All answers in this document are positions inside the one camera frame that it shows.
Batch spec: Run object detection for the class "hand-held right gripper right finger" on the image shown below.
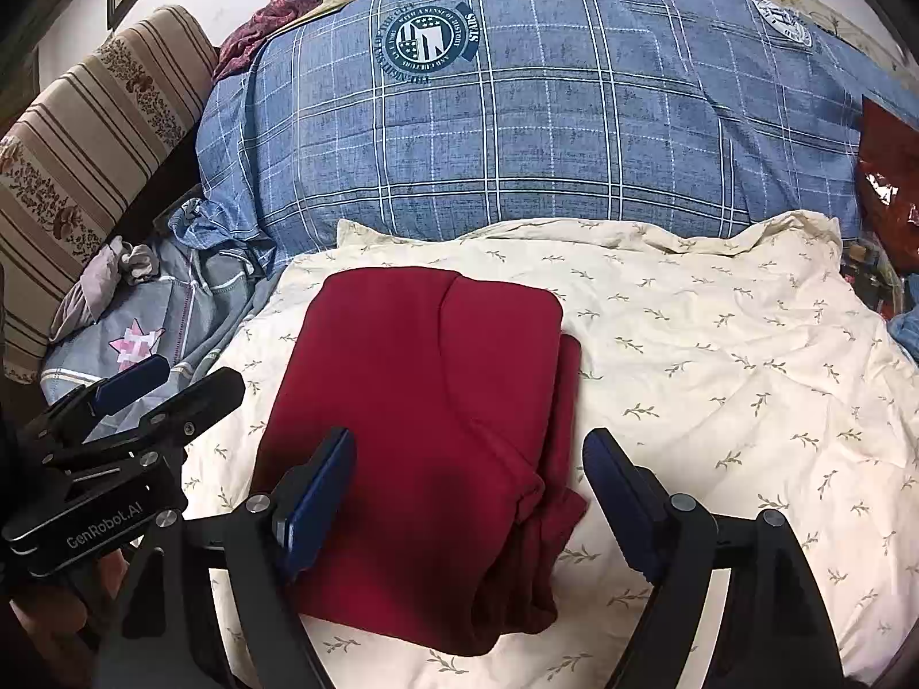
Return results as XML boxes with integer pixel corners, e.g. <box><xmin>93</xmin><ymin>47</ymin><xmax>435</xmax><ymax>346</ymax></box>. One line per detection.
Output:
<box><xmin>583</xmin><ymin>428</ymin><xmax>845</xmax><ymax>689</ymax></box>

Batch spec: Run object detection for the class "light blue cloth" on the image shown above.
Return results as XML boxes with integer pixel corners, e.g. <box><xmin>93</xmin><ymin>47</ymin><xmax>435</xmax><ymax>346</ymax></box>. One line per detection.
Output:
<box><xmin>886</xmin><ymin>301</ymin><xmax>919</xmax><ymax>367</ymax></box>

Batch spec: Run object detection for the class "striped floral cushion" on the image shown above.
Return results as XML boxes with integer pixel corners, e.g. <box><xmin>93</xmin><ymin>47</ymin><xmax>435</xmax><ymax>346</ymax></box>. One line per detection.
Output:
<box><xmin>0</xmin><ymin>3</ymin><xmax>220</xmax><ymax>385</ymax></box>

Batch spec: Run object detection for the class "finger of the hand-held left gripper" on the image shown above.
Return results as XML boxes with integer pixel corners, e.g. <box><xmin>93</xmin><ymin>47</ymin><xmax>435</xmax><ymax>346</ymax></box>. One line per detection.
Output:
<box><xmin>50</xmin><ymin>367</ymin><xmax>246</xmax><ymax>471</ymax></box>
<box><xmin>18</xmin><ymin>355</ymin><xmax>171</xmax><ymax>460</ymax></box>

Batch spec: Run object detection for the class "pile of dark items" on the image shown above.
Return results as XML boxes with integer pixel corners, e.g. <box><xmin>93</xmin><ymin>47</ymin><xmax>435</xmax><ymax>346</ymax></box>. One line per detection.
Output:
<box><xmin>841</xmin><ymin>240</ymin><xmax>907</xmax><ymax>317</ymax></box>

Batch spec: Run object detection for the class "red plastic bag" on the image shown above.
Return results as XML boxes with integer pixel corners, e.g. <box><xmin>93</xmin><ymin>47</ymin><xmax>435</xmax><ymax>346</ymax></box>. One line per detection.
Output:
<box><xmin>858</xmin><ymin>96</ymin><xmax>919</xmax><ymax>270</ymax></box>

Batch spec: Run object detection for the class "dark red sweater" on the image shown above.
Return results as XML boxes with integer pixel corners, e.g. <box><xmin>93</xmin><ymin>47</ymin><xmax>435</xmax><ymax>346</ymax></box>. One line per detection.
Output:
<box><xmin>253</xmin><ymin>267</ymin><xmax>588</xmax><ymax>651</ymax></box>

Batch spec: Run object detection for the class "grey star print sheet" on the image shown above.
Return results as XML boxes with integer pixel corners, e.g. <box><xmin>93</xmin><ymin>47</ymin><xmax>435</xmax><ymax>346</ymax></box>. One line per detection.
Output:
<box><xmin>39</xmin><ymin>193</ymin><xmax>281</xmax><ymax>410</ymax></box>

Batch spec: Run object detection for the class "maroon patterned cloth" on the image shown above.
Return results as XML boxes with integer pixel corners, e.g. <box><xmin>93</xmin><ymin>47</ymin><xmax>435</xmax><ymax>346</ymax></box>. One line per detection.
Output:
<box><xmin>214</xmin><ymin>0</ymin><xmax>324</xmax><ymax>80</ymax></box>

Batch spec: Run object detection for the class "blue plaid duvet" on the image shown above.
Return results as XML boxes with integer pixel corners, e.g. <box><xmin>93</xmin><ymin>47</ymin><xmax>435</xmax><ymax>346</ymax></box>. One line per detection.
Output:
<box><xmin>195</xmin><ymin>0</ymin><xmax>891</xmax><ymax>281</ymax></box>

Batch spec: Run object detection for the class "person's left hand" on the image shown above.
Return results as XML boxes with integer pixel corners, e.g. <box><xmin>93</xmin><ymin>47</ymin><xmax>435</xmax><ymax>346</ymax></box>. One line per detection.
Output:
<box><xmin>10</xmin><ymin>567</ymin><xmax>98</xmax><ymax>661</ymax></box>

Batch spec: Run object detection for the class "cream leaf print quilt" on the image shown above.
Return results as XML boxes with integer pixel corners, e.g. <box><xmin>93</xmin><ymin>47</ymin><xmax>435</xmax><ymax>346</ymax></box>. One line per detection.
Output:
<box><xmin>179</xmin><ymin>211</ymin><xmax>919</xmax><ymax>689</ymax></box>

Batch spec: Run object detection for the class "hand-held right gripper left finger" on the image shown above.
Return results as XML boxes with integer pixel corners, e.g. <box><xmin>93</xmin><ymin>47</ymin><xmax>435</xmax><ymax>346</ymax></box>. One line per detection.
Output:
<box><xmin>93</xmin><ymin>428</ymin><xmax>357</xmax><ymax>689</ymax></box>

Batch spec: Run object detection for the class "grey crumpled cloth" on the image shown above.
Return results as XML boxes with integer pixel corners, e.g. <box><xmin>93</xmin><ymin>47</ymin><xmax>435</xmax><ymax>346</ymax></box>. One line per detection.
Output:
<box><xmin>50</xmin><ymin>235</ymin><xmax>163</xmax><ymax>342</ymax></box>

